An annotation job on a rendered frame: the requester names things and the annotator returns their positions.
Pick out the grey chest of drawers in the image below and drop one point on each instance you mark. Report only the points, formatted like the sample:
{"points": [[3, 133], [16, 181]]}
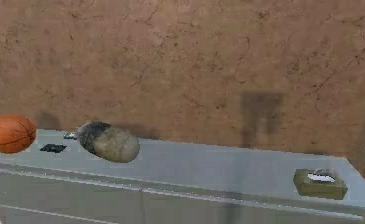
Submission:
{"points": [[196, 186]]}

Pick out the orange basketball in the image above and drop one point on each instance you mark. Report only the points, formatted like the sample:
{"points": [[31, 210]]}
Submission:
{"points": [[10, 133]]}

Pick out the olive green tissue box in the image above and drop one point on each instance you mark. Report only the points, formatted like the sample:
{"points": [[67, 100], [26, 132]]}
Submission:
{"points": [[318, 186]]}

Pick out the small black white object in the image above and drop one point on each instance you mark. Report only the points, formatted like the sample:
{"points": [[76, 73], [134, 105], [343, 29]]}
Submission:
{"points": [[70, 135]]}

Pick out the small flat black object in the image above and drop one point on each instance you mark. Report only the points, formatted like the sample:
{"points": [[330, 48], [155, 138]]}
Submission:
{"points": [[53, 148]]}

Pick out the grey black oval stone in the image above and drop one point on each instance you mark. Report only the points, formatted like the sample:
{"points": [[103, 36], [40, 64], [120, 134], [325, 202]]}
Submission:
{"points": [[111, 143]]}

